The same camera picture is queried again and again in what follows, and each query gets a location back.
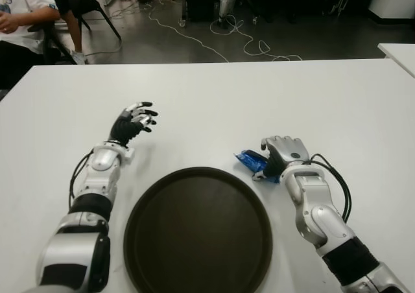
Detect left robot hand black silver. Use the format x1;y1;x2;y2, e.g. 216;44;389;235
110;101;159;148

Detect right robot hand black silver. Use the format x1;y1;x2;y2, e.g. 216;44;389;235
252;135;311;181

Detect blue Oreo cookie pack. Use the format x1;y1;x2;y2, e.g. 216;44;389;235
233;148;280;185

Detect dark brown round tray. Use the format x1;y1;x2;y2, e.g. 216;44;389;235
123;166;273;293

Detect black folding chair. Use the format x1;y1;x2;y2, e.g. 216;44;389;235
41;0;123;64

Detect black cabinet on casters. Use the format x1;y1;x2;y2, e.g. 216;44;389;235
180;0;221;28

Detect white side table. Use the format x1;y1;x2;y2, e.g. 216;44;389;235
377;42;415;78

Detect seated person white shirt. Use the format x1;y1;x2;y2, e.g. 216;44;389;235
0;0;88;89

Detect silver humanoid robot leg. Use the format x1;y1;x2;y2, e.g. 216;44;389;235
217;0;243;28

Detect black cables of right arm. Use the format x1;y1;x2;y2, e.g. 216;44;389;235
309;154;353;222

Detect black cables of arm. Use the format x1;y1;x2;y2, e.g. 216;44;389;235
309;154;353;222
69;150;95;209

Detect black cables of left arm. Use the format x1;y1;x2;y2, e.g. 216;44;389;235
69;150;95;209

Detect white cable on floor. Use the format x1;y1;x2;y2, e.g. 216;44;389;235
147;6;304;62

